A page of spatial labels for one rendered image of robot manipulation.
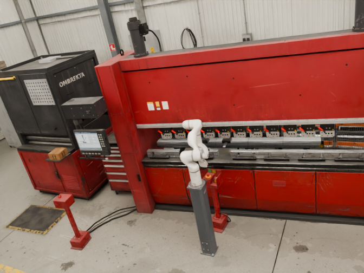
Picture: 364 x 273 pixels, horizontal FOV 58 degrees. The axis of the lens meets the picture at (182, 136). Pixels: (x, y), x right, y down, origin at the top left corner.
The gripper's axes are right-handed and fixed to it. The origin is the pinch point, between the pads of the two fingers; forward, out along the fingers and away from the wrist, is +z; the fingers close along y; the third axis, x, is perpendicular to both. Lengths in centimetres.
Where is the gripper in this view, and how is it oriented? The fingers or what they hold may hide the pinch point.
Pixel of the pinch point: (205, 168)
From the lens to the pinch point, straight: 412.9
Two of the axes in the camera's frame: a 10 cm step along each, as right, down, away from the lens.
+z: 3.4, 6.8, 6.5
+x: 4.1, -7.3, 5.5
